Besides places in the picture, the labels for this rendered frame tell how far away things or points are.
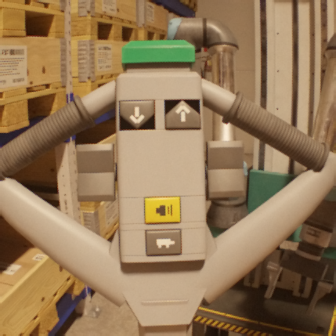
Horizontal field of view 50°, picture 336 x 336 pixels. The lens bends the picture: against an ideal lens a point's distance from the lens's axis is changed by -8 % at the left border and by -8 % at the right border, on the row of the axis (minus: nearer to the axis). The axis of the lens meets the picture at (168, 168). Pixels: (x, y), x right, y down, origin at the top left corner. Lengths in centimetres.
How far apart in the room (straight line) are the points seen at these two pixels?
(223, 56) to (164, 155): 102
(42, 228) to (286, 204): 27
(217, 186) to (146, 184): 7
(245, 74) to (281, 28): 411
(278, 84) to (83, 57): 95
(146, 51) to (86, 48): 155
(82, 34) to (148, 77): 159
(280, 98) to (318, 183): 126
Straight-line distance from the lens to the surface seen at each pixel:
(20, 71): 146
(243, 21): 581
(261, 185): 171
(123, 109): 41
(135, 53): 43
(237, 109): 43
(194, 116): 41
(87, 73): 197
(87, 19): 199
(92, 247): 43
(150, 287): 44
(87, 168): 42
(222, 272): 44
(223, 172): 42
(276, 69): 170
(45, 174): 217
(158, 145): 40
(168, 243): 41
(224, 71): 138
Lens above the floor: 141
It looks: 16 degrees down
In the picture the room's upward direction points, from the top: 1 degrees counter-clockwise
